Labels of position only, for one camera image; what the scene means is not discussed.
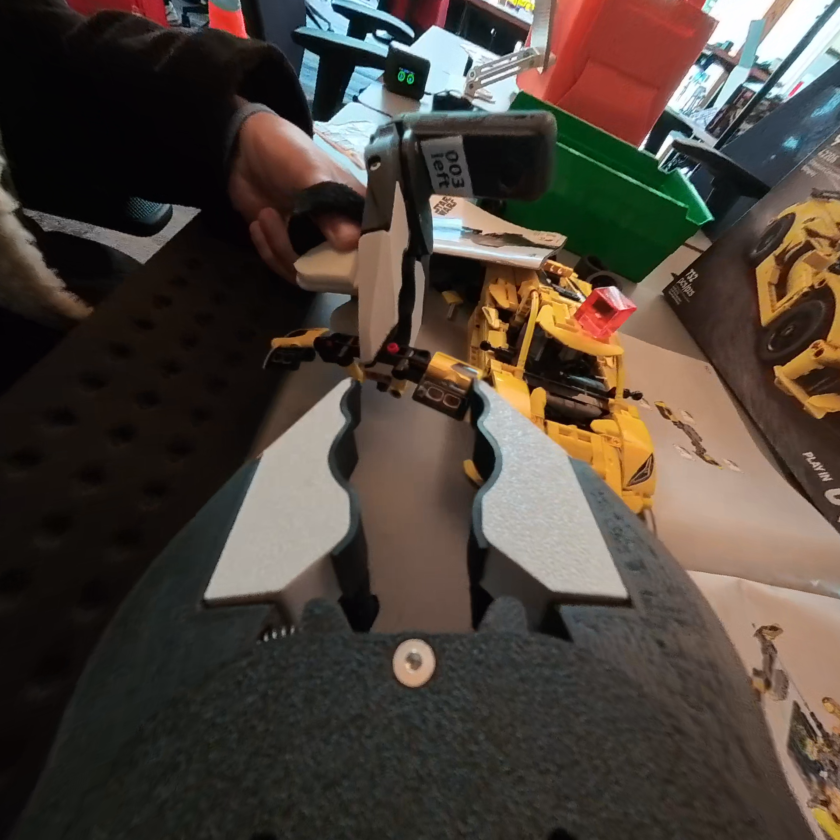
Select red translucent cube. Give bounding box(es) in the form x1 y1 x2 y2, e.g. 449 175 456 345
574 285 639 342

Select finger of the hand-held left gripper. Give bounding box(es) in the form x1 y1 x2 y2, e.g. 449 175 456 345
356 180 429 368

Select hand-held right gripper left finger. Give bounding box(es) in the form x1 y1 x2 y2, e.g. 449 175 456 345
203 377 380 632

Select small black display device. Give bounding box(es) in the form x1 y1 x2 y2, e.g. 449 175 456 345
384 42 432 99

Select red plastic bin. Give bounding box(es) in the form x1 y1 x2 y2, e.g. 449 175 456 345
517 0 719 148

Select person's fleece jacket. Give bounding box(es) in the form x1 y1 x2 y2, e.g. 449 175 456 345
0 147 94 324

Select black office chair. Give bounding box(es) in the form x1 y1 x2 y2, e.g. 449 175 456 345
292 0 417 122

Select yellow brick sports car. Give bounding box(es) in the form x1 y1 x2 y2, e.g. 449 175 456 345
462 259 657 516

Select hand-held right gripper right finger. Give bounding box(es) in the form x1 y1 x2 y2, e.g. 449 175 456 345
467 379 632 634

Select white paper sheets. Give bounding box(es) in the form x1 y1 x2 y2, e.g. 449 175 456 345
410 25 526 112

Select black car picture box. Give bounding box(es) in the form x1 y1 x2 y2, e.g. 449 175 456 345
661 79 840 529

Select white metal stand arms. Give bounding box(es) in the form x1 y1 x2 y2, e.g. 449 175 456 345
465 0 559 93

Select open white instruction booklet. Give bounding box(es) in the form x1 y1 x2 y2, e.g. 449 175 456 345
617 331 840 840

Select black toy tyre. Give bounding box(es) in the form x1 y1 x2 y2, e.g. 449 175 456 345
577 252 621 287

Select yellow black brick subassembly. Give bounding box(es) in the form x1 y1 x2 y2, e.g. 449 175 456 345
262 327 484 421

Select green plastic bin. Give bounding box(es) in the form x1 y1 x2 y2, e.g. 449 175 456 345
492 91 715 283

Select person's left hand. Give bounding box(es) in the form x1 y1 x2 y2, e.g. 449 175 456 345
230 118 366 284

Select black side chair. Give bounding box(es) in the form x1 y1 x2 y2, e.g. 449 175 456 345
656 138 772 217

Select silver instruction booklet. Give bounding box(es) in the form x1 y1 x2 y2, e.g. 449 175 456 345
430 193 568 270

